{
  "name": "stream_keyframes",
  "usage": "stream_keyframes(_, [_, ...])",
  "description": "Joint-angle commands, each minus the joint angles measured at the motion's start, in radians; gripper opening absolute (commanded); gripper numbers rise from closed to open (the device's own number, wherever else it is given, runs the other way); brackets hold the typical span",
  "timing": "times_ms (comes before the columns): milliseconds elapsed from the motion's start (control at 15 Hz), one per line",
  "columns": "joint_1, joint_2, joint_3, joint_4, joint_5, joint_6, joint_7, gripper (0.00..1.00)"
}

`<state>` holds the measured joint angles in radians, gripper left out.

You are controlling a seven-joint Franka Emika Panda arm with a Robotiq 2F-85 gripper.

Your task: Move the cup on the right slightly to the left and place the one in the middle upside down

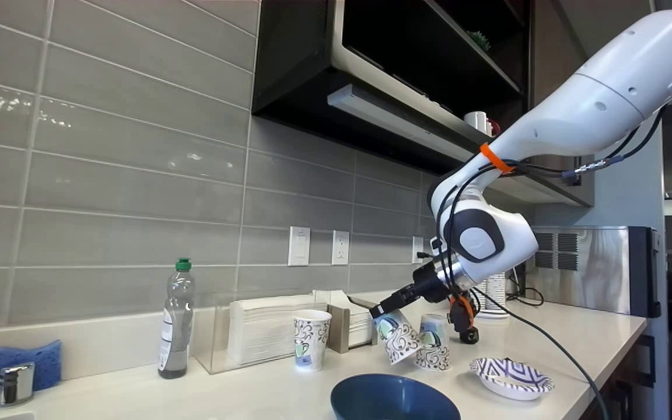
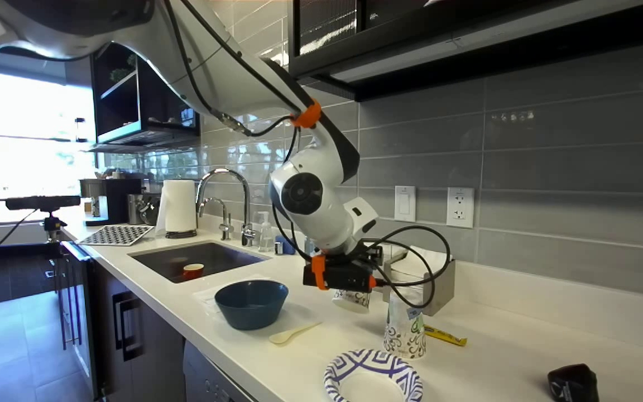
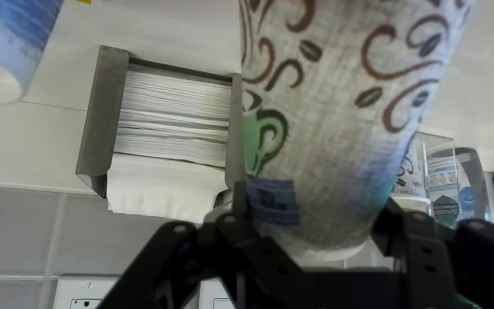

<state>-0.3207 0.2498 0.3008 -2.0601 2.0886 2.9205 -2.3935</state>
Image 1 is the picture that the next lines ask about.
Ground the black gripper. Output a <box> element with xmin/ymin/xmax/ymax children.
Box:
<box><xmin>369</xmin><ymin>262</ymin><xmax>453</xmax><ymax>320</ymax></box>

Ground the patterned paper cup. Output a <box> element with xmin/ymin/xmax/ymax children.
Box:
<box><xmin>373</xmin><ymin>309</ymin><xmax>423</xmax><ymax>366</ymax></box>
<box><xmin>293</xmin><ymin>309</ymin><xmax>333</xmax><ymax>373</ymax></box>
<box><xmin>414</xmin><ymin>314</ymin><xmax>452</xmax><ymax>372</ymax></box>

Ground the brown napkin dispenser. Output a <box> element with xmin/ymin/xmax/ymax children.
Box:
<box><xmin>313</xmin><ymin>289</ymin><xmax>379</xmax><ymax>354</ymax></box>

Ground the dark blue bowl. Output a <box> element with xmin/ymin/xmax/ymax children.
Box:
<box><xmin>330</xmin><ymin>373</ymin><xmax>463</xmax><ymax>420</ymax></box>

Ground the stack of paper cups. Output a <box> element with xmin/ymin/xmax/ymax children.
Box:
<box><xmin>478</xmin><ymin>272</ymin><xmax>512</xmax><ymax>320</ymax></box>

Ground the stack of white napkins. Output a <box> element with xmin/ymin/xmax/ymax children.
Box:
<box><xmin>227</xmin><ymin>294</ymin><xmax>317</xmax><ymax>366</ymax></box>

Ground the patterned paper plate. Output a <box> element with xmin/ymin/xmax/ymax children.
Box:
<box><xmin>468</xmin><ymin>357</ymin><xmax>556</xmax><ymax>402</ymax></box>

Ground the clear napkin holder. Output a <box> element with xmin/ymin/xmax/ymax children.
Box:
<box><xmin>195</xmin><ymin>289</ymin><xmax>328</xmax><ymax>375</ymax></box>

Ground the under-cabinet light bar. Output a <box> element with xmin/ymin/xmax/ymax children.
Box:
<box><xmin>327</xmin><ymin>84</ymin><xmax>478</xmax><ymax>164</ymax></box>

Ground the clear bottle with green cap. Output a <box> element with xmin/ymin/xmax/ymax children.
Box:
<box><xmin>157</xmin><ymin>258</ymin><xmax>196</xmax><ymax>380</ymax></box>

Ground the white mug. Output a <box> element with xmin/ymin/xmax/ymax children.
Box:
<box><xmin>464</xmin><ymin>110</ymin><xmax>489</xmax><ymax>135</ymax></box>

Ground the stainless steel appliance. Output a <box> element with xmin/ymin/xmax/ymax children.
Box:
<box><xmin>524</xmin><ymin>226</ymin><xmax>663</xmax><ymax>319</ymax></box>

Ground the small green plant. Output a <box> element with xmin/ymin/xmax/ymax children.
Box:
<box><xmin>467</xmin><ymin>30</ymin><xmax>492</xmax><ymax>53</ymax></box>

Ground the chrome tap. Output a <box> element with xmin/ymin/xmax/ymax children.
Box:
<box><xmin>0</xmin><ymin>362</ymin><xmax>36</xmax><ymax>408</ymax></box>

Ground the white wall switch plate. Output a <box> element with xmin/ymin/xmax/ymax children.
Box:
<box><xmin>288</xmin><ymin>226</ymin><xmax>312</xmax><ymax>267</ymax></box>

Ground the black cable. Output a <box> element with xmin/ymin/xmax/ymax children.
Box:
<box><xmin>506</xmin><ymin>267</ymin><xmax>545</xmax><ymax>307</ymax></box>

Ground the dark wall cabinet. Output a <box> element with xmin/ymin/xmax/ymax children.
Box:
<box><xmin>251</xmin><ymin>0</ymin><xmax>595</xmax><ymax>208</ymax></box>

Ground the black drawer handle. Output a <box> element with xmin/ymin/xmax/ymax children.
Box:
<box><xmin>631</xmin><ymin>334</ymin><xmax>657</xmax><ymax>390</ymax></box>

